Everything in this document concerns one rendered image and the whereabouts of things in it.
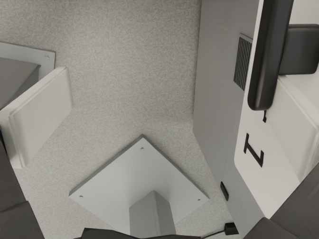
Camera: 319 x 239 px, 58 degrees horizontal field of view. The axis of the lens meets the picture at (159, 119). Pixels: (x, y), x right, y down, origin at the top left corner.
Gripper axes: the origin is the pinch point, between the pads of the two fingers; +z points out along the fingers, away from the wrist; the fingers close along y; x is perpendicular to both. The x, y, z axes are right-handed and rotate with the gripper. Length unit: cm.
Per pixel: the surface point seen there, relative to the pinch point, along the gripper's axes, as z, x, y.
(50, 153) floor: 80, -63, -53
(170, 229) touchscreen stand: 68, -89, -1
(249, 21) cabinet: 47.2, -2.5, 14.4
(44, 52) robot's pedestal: 80, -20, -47
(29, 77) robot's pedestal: 66, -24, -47
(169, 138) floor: 91, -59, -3
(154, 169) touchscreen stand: 86, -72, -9
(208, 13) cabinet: 77, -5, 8
